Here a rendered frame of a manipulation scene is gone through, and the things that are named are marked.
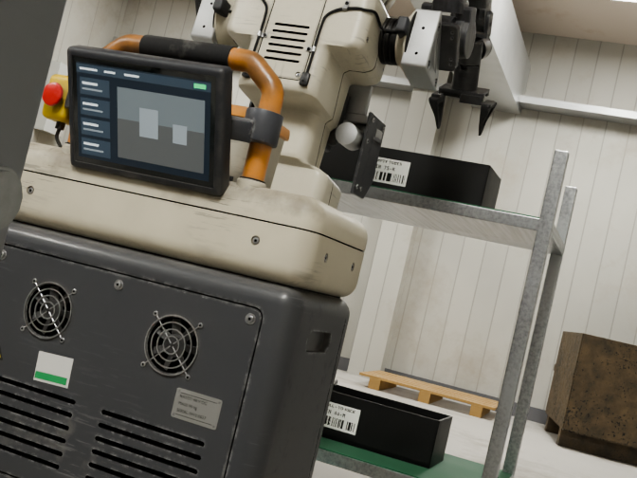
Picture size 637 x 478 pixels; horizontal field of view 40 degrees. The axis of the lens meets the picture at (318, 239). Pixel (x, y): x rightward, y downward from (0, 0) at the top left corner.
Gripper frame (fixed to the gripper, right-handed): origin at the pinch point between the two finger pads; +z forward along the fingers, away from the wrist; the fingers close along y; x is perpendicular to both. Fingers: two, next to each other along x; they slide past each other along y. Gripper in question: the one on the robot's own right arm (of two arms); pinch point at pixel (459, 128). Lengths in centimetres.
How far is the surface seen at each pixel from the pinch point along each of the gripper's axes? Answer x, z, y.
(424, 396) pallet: -403, 320, 104
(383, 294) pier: -504, 290, 180
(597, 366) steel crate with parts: -388, 249, -20
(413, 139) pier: -569, 160, 186
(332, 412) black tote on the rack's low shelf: 23, 68, 16
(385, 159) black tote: -2.7, 11.3, 17.8
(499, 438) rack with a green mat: 31, 56, -25
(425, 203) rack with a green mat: 11.8, 15.1, 2.6
